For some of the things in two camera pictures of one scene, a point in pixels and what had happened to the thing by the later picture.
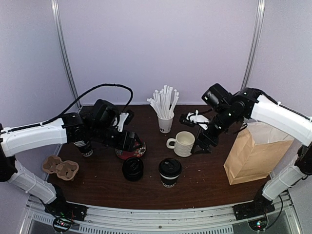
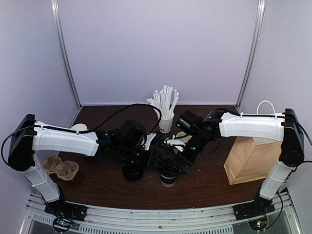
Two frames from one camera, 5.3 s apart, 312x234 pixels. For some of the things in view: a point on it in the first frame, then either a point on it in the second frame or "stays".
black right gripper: x=201 y=135 -> x=176 y=162
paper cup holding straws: x=165 y=124 stays
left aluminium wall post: x=56 y=13 stays
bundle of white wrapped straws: x=163 y=101 stays
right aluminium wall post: x=256 y=37 stays
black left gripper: x=128 y=146 -> x=151 y=162
